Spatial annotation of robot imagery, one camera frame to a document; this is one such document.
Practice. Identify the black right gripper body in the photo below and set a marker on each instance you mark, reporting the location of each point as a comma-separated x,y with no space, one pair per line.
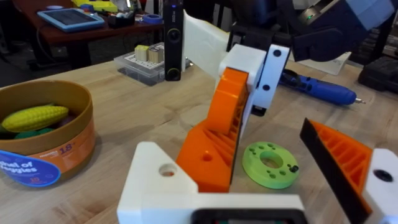
323,40

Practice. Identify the orange white left gripper right finger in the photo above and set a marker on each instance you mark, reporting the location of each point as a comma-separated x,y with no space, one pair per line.
381,193

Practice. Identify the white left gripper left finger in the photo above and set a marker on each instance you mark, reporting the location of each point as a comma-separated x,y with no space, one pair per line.
146,183

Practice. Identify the finger of the orange white right gripper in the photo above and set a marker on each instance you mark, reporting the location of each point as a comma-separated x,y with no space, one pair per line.
228,93
270,74

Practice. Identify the orange ribbed wedge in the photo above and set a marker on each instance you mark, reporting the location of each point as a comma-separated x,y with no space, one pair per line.
202,168

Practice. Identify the blue electric screwdriver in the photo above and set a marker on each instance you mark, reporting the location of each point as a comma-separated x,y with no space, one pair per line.
323,90

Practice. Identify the small black screw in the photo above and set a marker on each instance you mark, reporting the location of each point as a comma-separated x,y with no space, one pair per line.
293,168

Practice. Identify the orange toy vegetable tub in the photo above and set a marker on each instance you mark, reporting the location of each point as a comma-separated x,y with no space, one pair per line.
62,146

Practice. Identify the white paper sheet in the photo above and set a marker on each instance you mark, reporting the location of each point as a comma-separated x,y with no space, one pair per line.
326,63

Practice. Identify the pale upright wrist plate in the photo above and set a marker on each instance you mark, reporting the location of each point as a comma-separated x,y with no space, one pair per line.
203,43

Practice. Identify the black plastic case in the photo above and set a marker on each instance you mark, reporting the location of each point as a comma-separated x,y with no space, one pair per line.
381,74

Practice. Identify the green disc with holes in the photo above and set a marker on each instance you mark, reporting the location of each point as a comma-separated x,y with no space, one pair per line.
259,174

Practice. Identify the clear plastic box with blocks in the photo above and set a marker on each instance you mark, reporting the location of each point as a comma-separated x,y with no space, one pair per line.
140,70

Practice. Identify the blue tape roll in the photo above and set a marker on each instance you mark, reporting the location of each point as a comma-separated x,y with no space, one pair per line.
152,19

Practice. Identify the black desk organiser box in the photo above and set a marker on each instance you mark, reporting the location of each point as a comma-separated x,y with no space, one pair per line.
119,20

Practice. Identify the yellow green board with blocks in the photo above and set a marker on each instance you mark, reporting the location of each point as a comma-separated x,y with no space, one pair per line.
96,4

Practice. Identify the brown wooden desk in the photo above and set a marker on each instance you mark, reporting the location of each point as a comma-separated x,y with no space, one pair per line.
77,35

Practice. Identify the tablet in blue case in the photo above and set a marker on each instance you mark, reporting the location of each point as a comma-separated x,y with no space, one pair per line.
70,18

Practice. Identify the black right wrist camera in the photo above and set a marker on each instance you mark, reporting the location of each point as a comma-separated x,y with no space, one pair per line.
173,46

